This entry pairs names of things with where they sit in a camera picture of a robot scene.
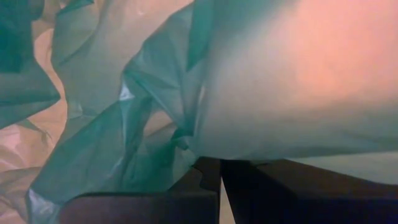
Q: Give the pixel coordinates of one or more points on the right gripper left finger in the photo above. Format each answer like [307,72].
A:
[140,210]

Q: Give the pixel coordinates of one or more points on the teal plastic trash bag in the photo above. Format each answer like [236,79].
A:
[155,77]

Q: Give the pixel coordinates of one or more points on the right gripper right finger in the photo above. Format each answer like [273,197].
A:
[311,202]

